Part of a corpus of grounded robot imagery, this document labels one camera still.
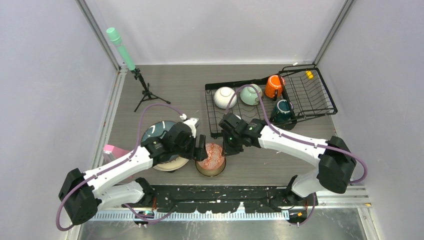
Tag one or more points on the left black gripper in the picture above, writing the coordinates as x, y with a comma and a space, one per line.
200, 152

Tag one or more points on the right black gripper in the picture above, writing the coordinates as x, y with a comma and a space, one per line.
228, 150

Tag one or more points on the brown speckled bowl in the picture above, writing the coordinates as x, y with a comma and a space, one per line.
211, 173

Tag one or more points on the blue floral plate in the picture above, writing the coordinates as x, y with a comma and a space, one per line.
159, 129

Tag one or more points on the cream bowl red rim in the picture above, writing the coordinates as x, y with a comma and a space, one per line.
223, 96

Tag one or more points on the light green bowl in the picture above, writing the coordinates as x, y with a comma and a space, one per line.
250, 95

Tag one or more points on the black wire dish rack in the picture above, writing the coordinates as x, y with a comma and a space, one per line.
245, 111

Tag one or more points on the dark green mug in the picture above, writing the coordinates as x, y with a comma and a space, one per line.
281, 112

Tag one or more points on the orange mug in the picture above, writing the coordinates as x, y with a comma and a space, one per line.
274, 86

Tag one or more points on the blue white patterned bowl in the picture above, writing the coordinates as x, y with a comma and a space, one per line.
214, 157

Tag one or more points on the pink cream plate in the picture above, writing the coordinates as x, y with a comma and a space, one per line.
172, 165

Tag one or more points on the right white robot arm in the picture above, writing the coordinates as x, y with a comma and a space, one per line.
333, 164

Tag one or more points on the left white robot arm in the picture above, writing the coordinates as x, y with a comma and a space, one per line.
84, 193

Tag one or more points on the pink box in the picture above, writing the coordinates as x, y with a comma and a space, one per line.
111, 153

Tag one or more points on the yellow block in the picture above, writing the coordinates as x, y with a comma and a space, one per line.
309, 74

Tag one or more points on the green microphone on tripod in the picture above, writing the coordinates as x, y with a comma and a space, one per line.
116, 40

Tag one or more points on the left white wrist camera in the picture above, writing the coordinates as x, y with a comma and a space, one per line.
191, 122

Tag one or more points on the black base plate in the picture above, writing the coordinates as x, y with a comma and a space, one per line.
217, 199

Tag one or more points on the black wire rack side tray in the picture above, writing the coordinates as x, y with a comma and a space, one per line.
311, 96

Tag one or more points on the aluminium frame rail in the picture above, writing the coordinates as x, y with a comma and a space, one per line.
354, 197

